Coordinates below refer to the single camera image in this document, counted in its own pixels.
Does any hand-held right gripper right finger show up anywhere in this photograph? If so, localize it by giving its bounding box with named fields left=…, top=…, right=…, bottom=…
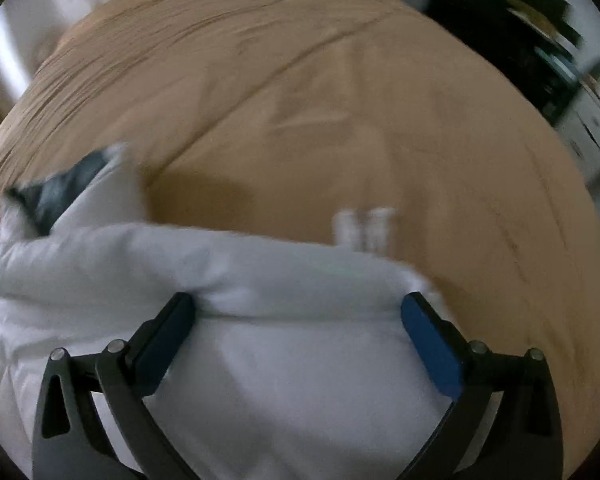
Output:
left=400, top=291, right=565, bottom=480

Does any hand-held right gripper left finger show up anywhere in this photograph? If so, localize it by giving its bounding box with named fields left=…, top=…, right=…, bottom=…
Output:
left=31, top=292, right=197, bottom=480

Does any white puffer jacket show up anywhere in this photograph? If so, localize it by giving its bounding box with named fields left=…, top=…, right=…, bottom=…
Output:
left=0, top=142, right=506, bottom=480

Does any brown bed blanket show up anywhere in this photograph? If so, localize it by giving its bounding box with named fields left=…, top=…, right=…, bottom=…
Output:
left=0, top=0, right=600, bottom=480

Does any white drawer cabinet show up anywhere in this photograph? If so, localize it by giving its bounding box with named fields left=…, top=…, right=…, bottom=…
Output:
left=555, top=60, right=600, bottom=183

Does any black shelf unit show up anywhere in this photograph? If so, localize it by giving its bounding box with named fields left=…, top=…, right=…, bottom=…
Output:
left=500, top=0, right=600, bottom=126

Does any black garment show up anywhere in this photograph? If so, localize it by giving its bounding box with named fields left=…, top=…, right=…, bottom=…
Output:
left=424, top=0, right=546, bottom=111

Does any white bed headboard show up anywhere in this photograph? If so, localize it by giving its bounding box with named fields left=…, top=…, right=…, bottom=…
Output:
left=0, top=0, right=353, bottom=68

